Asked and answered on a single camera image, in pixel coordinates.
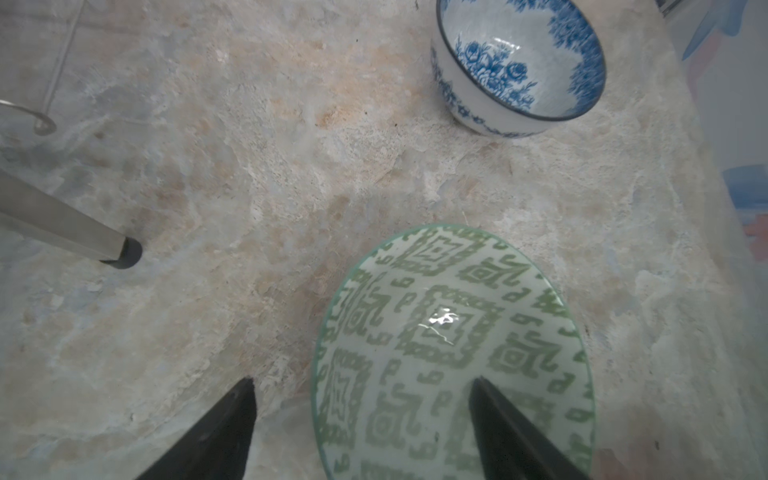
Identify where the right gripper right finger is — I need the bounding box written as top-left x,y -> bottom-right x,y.
468,377 -> 588,480

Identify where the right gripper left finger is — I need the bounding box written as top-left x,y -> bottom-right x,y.
138,377 -> 257,480

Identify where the blue white floral bowl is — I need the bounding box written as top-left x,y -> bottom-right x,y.
430,0 -> 607,139

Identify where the pale green patterned bowl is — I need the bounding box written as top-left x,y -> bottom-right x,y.
311,225 -> 596,479

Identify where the chrome wire dish rack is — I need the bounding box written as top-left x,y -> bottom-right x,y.
1,0 -> 143,270

